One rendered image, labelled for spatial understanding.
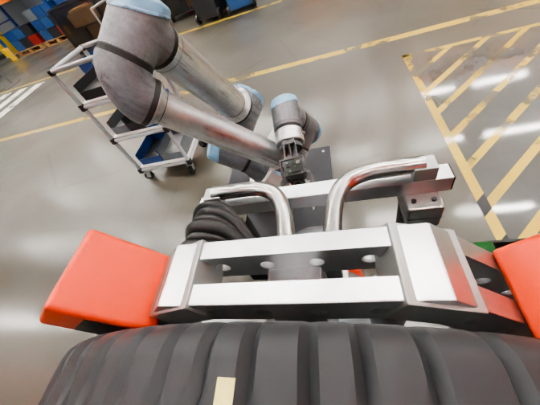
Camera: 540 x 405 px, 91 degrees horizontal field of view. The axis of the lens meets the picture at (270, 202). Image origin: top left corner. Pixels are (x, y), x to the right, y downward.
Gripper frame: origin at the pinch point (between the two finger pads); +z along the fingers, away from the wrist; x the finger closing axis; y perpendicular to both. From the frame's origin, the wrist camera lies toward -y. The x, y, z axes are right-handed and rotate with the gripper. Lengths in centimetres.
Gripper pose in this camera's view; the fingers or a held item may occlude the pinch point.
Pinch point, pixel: (301, 208)
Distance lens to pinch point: 79.9
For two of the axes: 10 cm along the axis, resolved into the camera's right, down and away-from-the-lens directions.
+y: -2.5, -2.2, -9.4
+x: 9.6, -1.9, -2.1
